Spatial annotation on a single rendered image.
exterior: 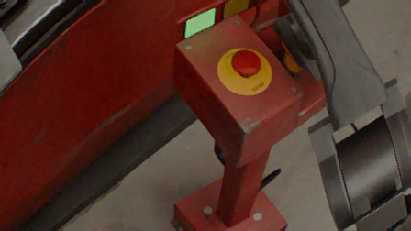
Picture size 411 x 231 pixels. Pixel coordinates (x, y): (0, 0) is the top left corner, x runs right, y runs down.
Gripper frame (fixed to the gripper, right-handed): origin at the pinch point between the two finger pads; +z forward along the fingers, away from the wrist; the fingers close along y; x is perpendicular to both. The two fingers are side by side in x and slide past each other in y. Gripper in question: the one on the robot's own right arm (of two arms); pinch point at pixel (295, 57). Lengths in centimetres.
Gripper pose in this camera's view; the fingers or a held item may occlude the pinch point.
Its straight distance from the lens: 120.9
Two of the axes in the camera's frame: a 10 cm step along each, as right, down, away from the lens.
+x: -8.2, 5.0, -2.7
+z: -1.8, 2.2, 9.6
